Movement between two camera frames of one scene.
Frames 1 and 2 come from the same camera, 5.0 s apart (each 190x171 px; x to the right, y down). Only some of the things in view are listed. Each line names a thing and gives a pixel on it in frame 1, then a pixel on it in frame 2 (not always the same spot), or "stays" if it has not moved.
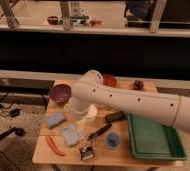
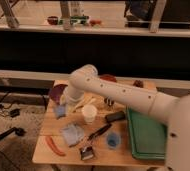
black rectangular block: x=115 y=116 stays
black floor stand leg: x=18 y=131 stays
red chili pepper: x=51 y=145 stays
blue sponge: x=54 y=119 → x=60 y=110
